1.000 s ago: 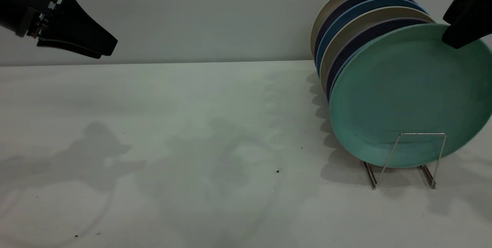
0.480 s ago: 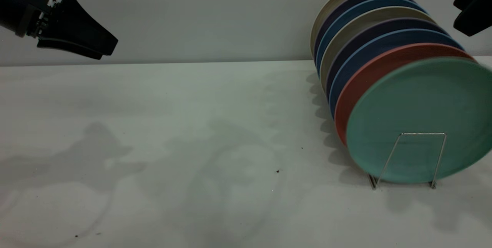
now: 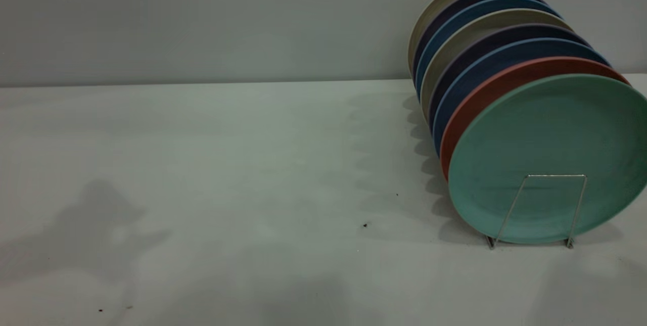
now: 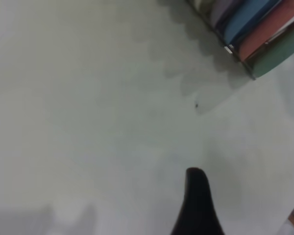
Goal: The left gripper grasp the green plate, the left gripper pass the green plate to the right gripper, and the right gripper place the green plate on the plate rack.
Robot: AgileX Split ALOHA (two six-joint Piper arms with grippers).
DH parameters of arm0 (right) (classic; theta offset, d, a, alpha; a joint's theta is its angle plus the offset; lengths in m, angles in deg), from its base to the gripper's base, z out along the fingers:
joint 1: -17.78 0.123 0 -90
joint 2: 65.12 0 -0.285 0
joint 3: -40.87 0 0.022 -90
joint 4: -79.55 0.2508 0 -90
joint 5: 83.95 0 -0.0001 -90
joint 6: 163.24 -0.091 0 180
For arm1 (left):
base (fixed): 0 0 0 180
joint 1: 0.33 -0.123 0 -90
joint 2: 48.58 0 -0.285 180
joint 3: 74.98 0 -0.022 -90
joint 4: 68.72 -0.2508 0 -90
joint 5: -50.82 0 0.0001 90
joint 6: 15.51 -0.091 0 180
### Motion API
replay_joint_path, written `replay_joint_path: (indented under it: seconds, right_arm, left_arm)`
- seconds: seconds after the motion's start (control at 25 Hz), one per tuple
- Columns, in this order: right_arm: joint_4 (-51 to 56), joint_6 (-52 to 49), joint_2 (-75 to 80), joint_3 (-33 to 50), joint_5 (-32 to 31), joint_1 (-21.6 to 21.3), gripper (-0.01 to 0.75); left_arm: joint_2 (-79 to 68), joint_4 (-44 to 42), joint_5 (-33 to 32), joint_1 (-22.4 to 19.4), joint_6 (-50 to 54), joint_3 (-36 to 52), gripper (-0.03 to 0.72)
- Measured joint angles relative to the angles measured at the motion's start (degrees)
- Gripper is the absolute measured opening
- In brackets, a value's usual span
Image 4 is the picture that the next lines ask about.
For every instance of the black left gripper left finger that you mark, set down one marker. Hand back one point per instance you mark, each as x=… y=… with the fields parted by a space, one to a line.
x=187 y=215

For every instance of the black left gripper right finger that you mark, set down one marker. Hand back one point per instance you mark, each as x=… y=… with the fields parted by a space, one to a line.
x=205 y=215

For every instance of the green plastic plate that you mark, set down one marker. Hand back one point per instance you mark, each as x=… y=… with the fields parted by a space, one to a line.
x=276 y=56

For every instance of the pink plastic plate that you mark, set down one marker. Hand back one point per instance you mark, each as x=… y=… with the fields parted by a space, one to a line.
x=264 y=34

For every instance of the blue plastic plate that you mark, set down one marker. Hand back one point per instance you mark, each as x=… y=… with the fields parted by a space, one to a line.
x=247 y=19

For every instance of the dark purple plastic plate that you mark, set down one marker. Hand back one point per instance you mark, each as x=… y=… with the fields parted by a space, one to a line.
x=223 y=9

